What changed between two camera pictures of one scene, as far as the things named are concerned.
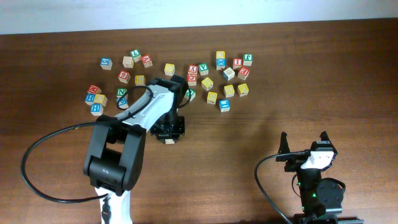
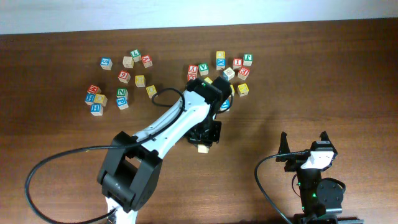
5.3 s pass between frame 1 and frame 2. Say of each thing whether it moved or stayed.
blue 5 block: stayed
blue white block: stayed
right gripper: stayed
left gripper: moved
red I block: stayed
